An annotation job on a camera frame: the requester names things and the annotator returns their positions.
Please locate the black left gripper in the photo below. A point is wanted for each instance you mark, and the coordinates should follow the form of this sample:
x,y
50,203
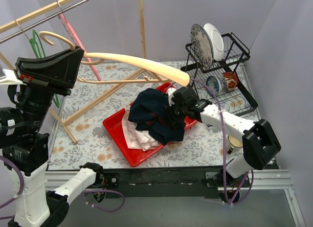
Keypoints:
x,y
42,82

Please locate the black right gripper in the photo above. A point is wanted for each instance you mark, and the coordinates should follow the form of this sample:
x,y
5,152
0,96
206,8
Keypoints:
x,y
176,105

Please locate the wooden jersey hanger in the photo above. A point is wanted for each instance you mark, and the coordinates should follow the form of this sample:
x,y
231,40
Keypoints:
x,y
162,72

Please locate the pink plastic hanger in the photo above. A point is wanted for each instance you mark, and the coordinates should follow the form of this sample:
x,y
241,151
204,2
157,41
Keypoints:
x,y
76,52

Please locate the navy basketball jersey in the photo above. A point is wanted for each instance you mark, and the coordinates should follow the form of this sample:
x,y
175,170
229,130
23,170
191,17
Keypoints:
x,y
148,112

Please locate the green plastic hanger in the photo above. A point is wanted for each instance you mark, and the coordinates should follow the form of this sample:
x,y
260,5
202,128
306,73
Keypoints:
x,y
36,45

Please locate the white tank top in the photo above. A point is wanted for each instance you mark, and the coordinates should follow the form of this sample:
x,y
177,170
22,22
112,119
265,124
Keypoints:
x,y
140,140
126,114

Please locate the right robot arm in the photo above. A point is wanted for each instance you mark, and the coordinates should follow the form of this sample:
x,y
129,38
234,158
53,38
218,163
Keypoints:
x,y
260,143

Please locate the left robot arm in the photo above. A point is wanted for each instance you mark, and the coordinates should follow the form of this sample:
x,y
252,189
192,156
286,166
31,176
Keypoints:
x,y
31,87

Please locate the blue patterned bowl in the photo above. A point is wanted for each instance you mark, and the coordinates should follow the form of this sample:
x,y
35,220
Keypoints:
x,y
215,84

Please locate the floral table mat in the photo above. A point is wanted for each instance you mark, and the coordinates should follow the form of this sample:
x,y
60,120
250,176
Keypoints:
x,y
87,140

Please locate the red patterned bowl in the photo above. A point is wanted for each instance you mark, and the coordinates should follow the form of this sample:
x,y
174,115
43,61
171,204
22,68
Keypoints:
x,y
231,80

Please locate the blue floral plate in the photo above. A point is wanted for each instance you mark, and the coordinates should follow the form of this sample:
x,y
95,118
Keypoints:
x,y
202,45

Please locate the cream ceramic cup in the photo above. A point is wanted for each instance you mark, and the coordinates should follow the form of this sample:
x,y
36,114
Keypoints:
x,y
233,145

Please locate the white plate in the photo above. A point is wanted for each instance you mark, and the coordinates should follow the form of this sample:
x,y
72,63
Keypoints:
x,y
217,41

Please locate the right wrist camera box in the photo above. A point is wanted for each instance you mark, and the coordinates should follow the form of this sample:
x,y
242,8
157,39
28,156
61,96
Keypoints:
x,y
170,93

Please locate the black wire dish rack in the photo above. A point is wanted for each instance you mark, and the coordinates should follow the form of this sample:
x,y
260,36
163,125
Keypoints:
x,y
240,100

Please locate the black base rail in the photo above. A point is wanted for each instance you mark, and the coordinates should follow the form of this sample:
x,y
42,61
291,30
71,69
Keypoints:
x,y
162,182

